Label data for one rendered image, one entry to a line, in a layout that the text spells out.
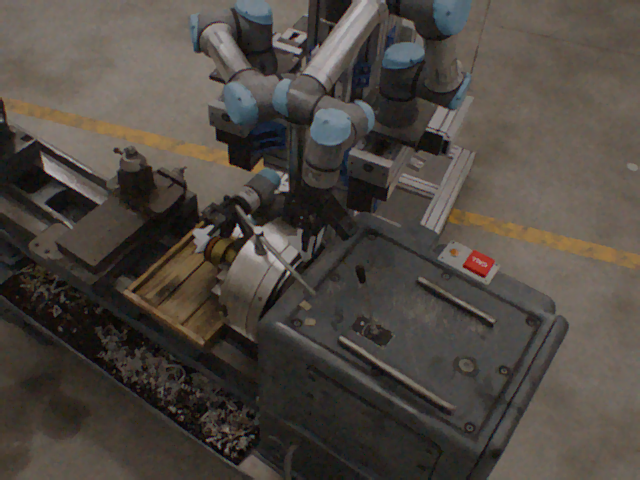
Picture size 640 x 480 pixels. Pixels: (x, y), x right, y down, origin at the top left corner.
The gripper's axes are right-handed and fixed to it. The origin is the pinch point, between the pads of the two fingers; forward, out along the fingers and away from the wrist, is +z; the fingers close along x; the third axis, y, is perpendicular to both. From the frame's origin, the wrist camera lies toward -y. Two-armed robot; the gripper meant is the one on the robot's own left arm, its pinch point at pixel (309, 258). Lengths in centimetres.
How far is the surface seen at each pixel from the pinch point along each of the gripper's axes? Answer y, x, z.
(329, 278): -4.6, -3.5, 5.4
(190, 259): 47, -18, 40
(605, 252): -58, -209, 82
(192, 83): 189, -188, 88
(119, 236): 64, -6, 34
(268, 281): 8.2, 1.7, 11.2
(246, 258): 16.2, 0.2, 9.8
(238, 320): 12.2, 5.6, 24.3
